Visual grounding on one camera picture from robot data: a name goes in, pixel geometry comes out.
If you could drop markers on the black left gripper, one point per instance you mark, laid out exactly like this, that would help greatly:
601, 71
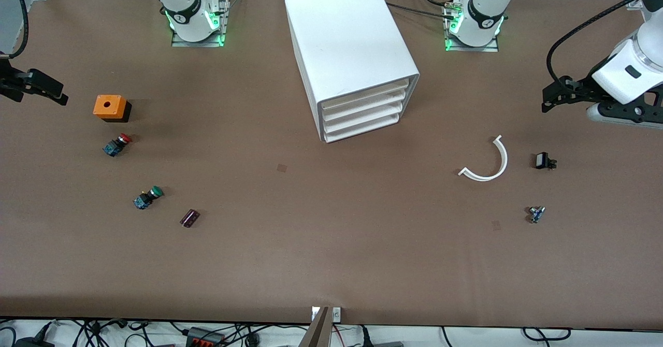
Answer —
582, 89

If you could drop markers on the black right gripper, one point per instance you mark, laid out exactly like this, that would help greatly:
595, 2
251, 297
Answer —
11, 81

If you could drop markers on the white plastic drawer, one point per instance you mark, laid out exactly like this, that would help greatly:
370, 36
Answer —
362, 107
362, 97
362, 128
362, 117

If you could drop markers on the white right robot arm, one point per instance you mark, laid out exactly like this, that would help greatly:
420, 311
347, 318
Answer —
181, 10

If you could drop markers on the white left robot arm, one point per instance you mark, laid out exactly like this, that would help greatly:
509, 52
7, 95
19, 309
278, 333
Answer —
484, 10

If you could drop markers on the black square push button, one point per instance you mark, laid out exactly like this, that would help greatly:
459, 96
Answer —
542, 160

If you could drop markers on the red push button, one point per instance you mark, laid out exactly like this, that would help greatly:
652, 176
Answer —
116, 145

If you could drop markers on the green push button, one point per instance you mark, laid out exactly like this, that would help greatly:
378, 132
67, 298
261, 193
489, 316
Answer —
147, 198

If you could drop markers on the white drawer cabinet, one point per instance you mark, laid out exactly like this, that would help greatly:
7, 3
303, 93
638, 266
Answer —
347, 36

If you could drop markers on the orange box with hole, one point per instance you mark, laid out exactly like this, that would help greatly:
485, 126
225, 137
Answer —
109, 106

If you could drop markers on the small blue potentiometer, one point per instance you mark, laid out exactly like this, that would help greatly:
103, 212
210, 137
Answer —
536, 214

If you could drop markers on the dark maroon capacitor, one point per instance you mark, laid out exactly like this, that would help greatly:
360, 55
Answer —
189, 218

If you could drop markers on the black power adapter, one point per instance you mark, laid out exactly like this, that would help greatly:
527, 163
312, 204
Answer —
31, 343

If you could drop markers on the black power strip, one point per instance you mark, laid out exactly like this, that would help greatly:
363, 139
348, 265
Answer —
204, 339

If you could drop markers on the grey metal base plate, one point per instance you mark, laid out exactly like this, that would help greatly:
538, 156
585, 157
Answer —
487, 49
207, 43

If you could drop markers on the white curved plastic bracket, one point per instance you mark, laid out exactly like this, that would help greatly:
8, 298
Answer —
481, 177

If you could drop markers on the small white bracket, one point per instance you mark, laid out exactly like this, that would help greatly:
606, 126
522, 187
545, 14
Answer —
315, 313
336, 314

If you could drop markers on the brown wooden post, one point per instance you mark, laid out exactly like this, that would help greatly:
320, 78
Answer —
317, 331

